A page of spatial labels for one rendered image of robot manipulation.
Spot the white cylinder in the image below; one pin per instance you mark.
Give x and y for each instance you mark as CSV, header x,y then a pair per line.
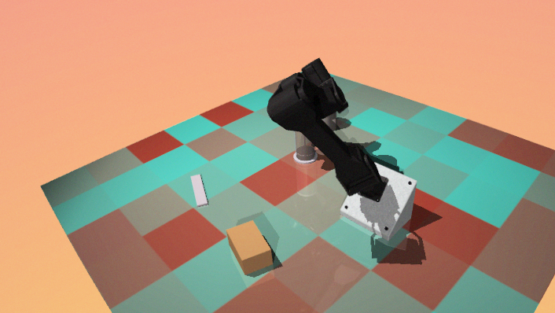
x,y
331,121

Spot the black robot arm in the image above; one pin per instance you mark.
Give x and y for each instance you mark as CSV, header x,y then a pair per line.
x,y
300,103

